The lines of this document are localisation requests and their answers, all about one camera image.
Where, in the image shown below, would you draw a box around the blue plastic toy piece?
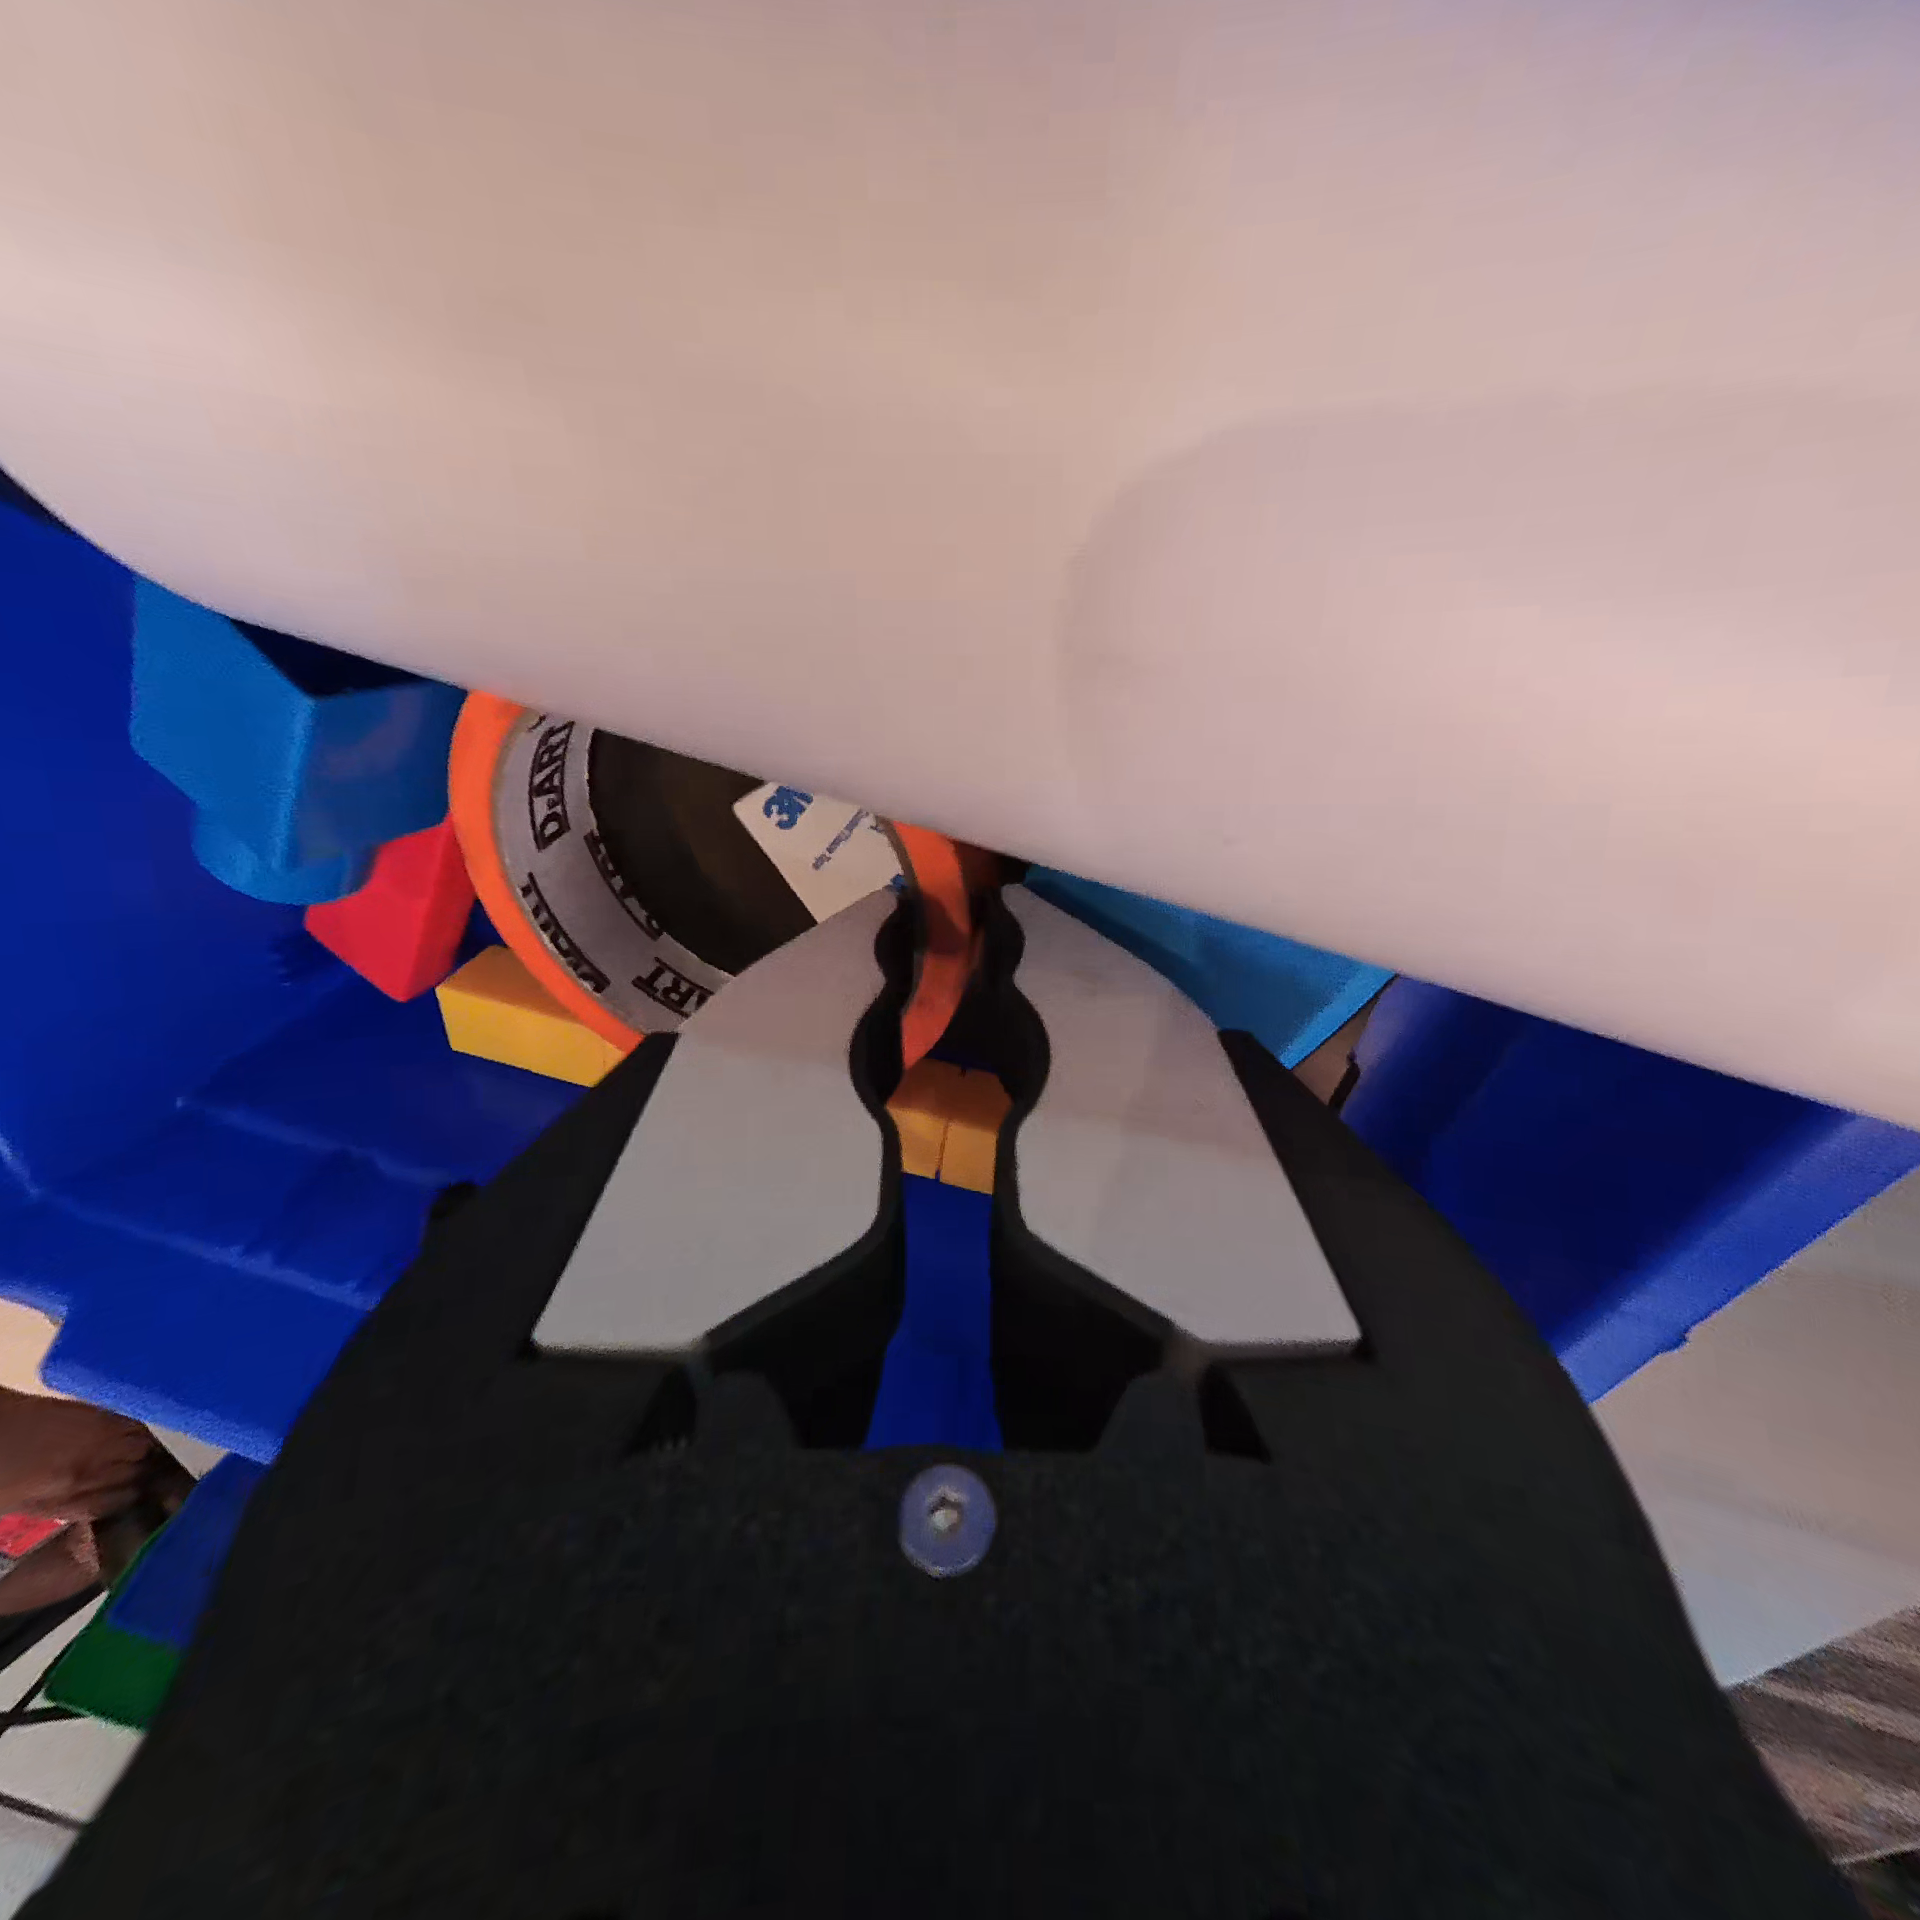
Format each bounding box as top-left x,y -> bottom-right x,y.
125,576 -> 467,910

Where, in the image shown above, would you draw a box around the red block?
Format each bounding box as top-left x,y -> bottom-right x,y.
303,817 -> 481,1004

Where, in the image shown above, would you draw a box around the orange ring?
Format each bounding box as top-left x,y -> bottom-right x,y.
446,691 -> 991,1075

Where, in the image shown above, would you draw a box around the blue plastic bin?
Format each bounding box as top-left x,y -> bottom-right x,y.
0,464 -> 1920,1465
104,1454 -> 271,1653

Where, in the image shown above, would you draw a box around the green plastic bin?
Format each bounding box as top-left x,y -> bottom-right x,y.
44,1626 -> 190,1734

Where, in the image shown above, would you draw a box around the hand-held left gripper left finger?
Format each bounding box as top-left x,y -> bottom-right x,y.
528,888 -> 919,1356

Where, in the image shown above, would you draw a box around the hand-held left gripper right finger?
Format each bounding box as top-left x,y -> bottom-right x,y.
986,883 -> 1368,1361

